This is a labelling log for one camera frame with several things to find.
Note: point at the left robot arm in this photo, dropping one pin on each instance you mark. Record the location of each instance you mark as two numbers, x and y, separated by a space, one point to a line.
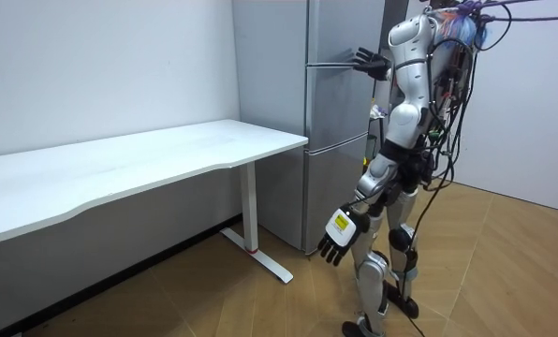
412 84

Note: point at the robot legs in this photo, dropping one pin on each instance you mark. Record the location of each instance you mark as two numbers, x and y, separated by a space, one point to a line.
372 276

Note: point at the robot body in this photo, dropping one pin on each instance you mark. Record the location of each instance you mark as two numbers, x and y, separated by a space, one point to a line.
453 89

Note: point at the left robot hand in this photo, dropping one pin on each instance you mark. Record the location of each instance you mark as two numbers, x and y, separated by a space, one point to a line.
341 229

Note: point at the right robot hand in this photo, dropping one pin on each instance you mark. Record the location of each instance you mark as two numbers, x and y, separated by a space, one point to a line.
373 64

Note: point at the white desk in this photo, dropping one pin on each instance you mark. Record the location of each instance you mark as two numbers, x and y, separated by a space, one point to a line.
120 164

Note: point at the grey fridge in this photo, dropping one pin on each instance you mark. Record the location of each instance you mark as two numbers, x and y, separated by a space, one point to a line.
269 93

